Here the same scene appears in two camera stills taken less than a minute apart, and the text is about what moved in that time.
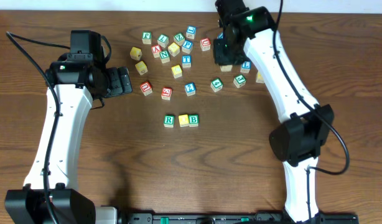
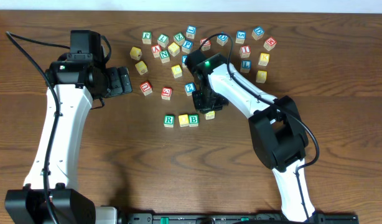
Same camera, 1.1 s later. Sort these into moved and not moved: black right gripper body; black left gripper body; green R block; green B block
Moved: black right gripper body
Not moved: green R block; green B block; black left gripper body
